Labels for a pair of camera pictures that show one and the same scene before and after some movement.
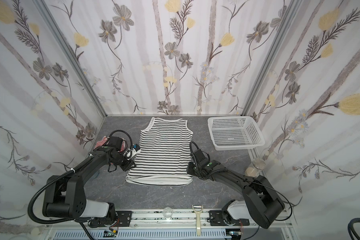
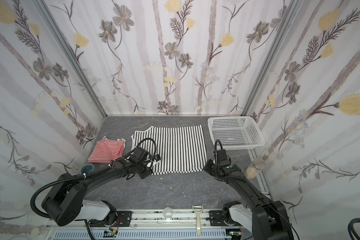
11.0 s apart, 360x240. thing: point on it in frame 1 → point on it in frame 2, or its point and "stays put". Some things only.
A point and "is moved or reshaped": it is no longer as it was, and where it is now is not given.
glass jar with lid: (258, 164) stays put
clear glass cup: (168, 213) stays put
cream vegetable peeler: (197, 209) stays put
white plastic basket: (234, 133) stays put
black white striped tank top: (164, 154) is moved or reshaped
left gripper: (127, 163) → (148, 169)
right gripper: (193, 169) → (210, 167)
